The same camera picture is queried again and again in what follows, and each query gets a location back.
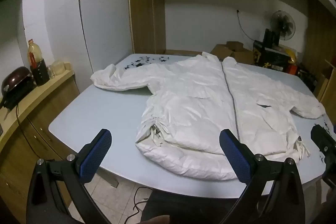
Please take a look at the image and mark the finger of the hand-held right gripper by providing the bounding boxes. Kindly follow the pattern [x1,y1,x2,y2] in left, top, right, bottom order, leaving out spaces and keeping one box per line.
[310,124,336,155]

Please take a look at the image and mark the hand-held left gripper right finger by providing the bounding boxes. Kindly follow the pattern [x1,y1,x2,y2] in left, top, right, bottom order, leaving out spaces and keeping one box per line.
[219,129,306,224]

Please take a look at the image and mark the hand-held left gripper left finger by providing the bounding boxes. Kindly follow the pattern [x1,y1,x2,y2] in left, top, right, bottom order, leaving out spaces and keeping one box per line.
[26,128,112,224]

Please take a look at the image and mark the white puffer jacket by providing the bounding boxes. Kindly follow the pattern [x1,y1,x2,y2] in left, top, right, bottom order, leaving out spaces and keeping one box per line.
[90,52,327,182]

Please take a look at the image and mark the person's dark pants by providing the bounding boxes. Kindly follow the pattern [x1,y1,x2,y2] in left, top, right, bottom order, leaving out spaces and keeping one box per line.
[140,187,245,224]

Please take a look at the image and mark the wooden counter cabinet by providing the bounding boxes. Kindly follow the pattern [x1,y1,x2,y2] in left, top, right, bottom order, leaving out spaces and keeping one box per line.
[0,69,80,224]

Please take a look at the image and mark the yellow plastic object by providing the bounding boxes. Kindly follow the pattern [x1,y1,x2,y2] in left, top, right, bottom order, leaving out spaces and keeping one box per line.
[285,48,297,64]

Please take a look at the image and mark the black box with yellow print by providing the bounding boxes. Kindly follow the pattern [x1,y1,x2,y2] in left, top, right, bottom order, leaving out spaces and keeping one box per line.
[253,40,296,73]

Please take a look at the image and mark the cooking oil bottle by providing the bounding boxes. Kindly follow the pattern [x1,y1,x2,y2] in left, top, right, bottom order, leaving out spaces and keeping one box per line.
[28,39,50,87]

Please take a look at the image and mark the open cardboard box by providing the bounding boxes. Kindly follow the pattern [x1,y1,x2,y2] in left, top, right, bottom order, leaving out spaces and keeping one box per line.
[226,41,256,65]
[211,43,236,61]

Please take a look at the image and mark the dark red electric pan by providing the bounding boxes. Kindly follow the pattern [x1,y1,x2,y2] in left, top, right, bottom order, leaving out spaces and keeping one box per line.
[1,67,35,109]

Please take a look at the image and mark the black rectangular stand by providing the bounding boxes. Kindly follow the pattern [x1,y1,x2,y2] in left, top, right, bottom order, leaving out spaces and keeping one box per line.
[264,28,280,47]

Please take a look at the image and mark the flat cardboard box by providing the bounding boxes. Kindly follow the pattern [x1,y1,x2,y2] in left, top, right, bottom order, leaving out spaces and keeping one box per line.
[157,49,210,57]

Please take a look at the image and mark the electric fan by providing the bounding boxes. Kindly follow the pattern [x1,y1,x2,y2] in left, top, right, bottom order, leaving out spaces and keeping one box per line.
[270,10,296,41]

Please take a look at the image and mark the wooden door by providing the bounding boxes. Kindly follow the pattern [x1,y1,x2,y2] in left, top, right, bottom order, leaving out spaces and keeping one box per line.
[127,0,167,55]

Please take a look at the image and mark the black floor cable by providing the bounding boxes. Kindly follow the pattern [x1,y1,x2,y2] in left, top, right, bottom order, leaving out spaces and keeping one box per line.
[125,185,158,224]

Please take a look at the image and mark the black pan power cable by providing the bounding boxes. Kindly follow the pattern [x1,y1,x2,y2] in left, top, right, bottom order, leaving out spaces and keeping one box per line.
[14,104,21,135]

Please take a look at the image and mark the wooden wall panel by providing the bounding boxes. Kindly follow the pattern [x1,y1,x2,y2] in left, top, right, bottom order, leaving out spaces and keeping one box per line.
[307,0,336,111]

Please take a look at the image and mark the black wall cable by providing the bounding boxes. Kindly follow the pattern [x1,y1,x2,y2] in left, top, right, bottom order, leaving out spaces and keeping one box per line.
[237,10,265,41]

